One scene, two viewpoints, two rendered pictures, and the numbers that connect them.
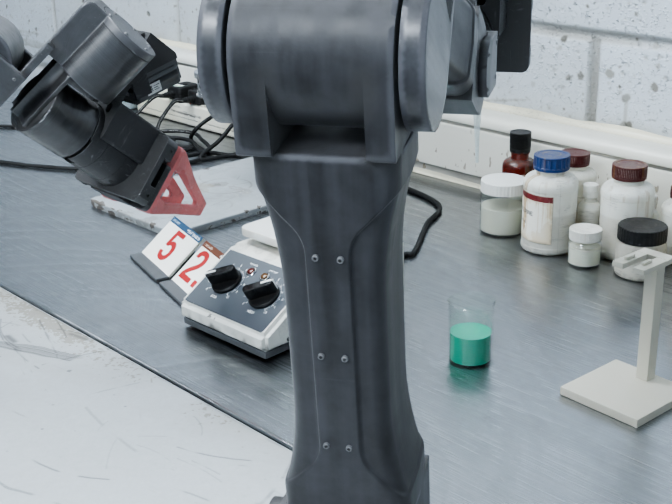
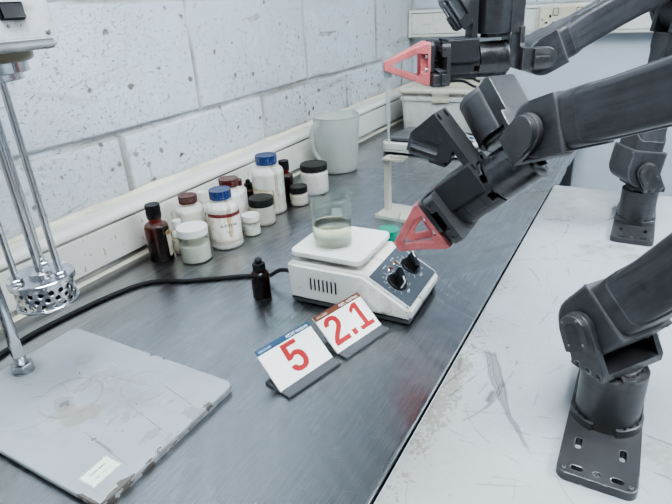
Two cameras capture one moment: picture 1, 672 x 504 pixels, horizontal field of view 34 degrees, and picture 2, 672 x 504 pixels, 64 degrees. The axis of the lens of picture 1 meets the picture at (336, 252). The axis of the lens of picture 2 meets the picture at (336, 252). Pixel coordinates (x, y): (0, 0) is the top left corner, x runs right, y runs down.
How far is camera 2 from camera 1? 1.50 m
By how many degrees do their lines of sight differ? 95
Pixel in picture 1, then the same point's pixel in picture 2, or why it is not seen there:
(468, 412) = not seen: hidden behind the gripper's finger
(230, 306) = (417, 283)
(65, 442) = not seen: hidden behind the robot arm
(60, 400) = (542, 336)
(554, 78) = (103, 174)
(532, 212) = (236, 222)
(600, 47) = (124, 140)
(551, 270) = (265, 239)
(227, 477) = (547, 269)
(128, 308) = (398, 359)
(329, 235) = not seen: outside the picture
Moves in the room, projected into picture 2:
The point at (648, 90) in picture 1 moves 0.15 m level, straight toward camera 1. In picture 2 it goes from (158, 153) to (233, 149)
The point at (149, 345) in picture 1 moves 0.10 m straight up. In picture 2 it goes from (447, 329) to (450, 266)
